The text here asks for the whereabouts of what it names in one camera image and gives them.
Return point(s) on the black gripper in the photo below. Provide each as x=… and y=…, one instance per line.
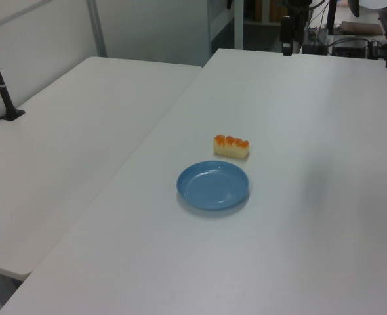
x=286, y=29

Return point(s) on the bread loaf with orange topping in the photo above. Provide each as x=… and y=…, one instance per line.
x=231, y=148

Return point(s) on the blue round plate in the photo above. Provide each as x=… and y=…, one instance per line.
x=212, y=185

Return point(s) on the grey metal desk leg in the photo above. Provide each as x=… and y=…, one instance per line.
x=239, y=23

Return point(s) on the black upright pole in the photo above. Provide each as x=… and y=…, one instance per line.
x=331, y=16

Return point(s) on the black electronics box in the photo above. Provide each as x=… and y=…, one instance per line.
x=348, y=49

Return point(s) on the brown flat box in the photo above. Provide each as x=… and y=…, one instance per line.
x=360, y=28

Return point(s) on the black camera stand pole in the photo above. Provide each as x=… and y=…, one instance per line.
x=0, y=86

